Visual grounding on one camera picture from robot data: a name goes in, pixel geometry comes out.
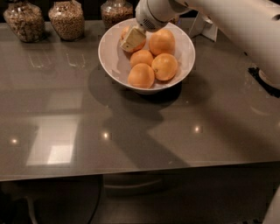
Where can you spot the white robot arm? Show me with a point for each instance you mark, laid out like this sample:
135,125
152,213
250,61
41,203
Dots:
237,175

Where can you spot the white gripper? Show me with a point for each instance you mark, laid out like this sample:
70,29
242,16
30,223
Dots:
146,16

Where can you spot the middle small orange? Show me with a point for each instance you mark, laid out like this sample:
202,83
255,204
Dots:
141,56

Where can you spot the far left glass grain jar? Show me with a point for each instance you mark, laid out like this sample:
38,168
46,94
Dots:
25,20

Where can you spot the glass grain jar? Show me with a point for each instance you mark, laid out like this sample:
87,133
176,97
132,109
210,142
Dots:
25,20
67,19
175,20
116,11

